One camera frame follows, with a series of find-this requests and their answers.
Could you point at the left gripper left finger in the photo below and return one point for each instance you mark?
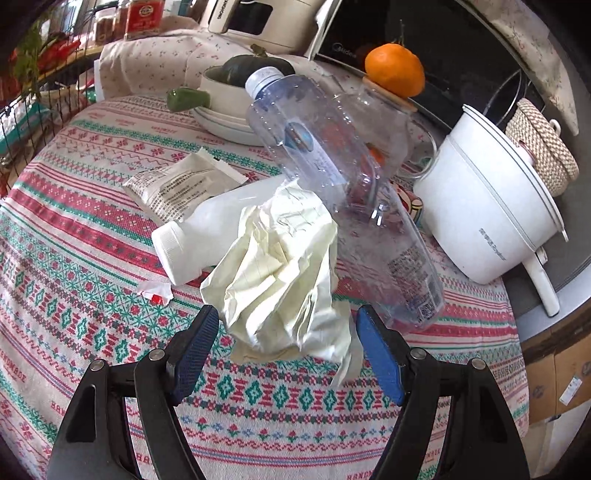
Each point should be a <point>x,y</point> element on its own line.
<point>162,379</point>

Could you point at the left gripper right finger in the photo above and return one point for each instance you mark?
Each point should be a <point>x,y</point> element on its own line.
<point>414,380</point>

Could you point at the cream paper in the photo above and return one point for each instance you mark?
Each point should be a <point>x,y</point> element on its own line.
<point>273,287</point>

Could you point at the red cartoon drink can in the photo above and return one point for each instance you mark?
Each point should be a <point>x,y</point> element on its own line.
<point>412,203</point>

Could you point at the small red white scrap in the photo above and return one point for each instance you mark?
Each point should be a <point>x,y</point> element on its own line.
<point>157,293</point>

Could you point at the clear plastic water bottle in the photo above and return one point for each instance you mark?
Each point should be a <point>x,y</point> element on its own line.
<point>380,247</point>

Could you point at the white plastic yogurt bottle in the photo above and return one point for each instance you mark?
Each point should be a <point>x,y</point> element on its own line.
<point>185,248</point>

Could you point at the cardboard box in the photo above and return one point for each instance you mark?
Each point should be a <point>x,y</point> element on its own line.
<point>559,381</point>

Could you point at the white electric cooking pot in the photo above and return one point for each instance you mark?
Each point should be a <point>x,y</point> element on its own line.
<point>487,207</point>

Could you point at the white printed sachet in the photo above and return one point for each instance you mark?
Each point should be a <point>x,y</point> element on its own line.
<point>173,192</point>

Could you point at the small mandarin in teapot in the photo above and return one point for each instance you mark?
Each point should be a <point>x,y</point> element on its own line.
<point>377,154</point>

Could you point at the glass teapot with cork lid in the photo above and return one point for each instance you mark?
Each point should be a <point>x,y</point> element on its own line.
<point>389,123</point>

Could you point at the cream ceramic plate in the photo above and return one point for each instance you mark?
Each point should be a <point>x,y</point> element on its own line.
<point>229,128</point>

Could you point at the cream ceramic bowl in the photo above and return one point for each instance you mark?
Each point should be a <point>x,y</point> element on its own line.
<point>224,99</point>

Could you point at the small green pepper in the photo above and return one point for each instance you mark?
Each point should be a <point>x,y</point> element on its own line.
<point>184,99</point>

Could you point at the large orange mandarin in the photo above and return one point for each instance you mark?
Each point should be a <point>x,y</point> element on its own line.
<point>396,69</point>

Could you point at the dark green squash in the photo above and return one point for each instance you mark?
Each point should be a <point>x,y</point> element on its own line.
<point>237,69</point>

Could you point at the floral white cloth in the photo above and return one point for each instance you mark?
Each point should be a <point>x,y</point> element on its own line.
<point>175,57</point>

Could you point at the black microwave oven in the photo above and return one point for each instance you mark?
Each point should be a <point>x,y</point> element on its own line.
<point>465,62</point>

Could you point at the green leafy plant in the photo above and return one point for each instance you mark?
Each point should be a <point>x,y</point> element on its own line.
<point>26,69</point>

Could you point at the red label spice jar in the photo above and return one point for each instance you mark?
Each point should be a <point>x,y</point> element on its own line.
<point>143,18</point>

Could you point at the floral cloth on microwave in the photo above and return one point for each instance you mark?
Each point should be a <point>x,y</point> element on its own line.
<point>530,37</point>

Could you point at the cream air fryer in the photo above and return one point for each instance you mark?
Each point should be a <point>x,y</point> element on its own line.
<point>279,26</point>

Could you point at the woven rope lidded basket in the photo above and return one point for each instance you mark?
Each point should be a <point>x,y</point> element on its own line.
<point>552,160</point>

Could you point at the black wire rack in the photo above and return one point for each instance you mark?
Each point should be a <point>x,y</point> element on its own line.
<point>74,35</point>

